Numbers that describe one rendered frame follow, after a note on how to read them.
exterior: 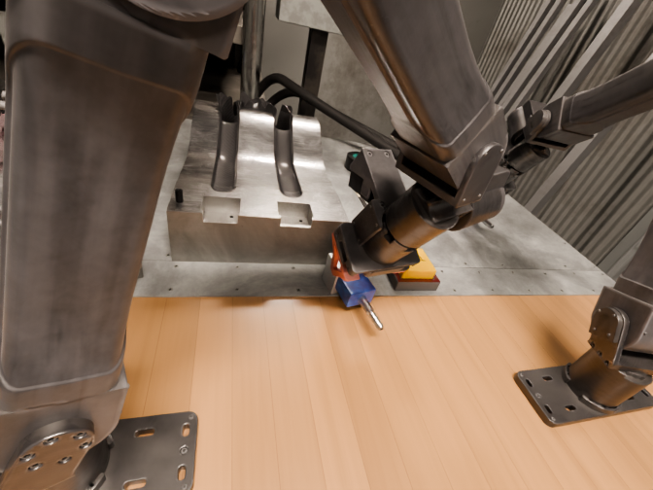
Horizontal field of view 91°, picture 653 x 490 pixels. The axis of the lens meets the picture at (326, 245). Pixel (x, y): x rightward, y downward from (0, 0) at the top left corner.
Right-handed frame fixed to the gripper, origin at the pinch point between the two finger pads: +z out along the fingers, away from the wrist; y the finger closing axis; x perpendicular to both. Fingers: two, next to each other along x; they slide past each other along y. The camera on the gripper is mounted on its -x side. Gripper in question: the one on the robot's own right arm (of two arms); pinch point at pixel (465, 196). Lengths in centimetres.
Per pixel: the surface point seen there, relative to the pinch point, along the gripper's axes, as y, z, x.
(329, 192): 39.5, -6.2, 2.4
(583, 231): -168, 65, -10
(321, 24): 18, 14, -73
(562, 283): -5.5, -9.3, 25.2
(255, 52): 40, 18, -60
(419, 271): 28.7, -9.8, 19.3
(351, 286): 42.3, -11.2, 20.4
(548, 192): -132, 54, -32
